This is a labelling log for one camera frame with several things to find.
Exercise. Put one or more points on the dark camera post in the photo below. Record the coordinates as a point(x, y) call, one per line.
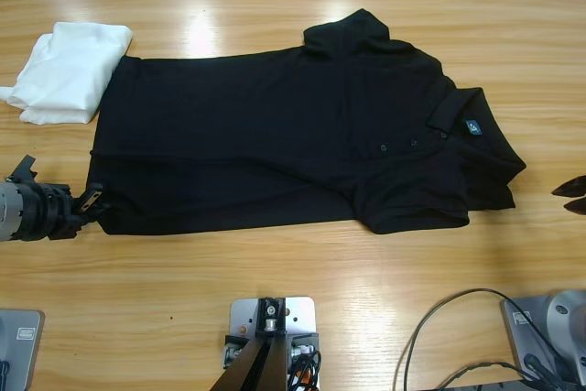
point(261, 363)

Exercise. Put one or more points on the black polo shirt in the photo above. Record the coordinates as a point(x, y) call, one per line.
point(274, 148)

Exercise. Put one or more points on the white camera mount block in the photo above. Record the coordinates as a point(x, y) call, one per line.
point(302, 313)

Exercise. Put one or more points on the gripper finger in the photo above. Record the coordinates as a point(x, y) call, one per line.
point(579, 207)
point(574, 187)

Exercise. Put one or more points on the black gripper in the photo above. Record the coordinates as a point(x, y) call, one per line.
point(50, 212)

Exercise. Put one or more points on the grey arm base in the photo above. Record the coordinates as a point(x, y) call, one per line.
point(23, 354)
point(526, 340)

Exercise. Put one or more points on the white folded cloth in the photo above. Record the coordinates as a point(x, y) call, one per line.
point(68, 75)

